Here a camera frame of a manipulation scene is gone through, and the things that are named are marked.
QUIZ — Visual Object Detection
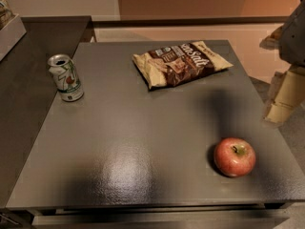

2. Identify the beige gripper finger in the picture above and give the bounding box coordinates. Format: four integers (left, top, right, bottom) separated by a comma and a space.
263, 65, 305, 124

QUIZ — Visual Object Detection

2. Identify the brown chip bag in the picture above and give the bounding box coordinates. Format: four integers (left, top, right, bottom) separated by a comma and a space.
132, 41, 233, 89

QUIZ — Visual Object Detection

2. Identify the red apple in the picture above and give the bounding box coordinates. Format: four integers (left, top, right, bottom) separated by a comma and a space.
213, 137, 256, 177

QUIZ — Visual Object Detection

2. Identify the white green soda can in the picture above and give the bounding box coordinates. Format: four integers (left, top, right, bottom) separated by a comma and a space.
48, 54, 84, 102

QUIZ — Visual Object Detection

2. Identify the white box with snacks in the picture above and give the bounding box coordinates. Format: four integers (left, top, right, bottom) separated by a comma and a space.
0, 0, 27, 61

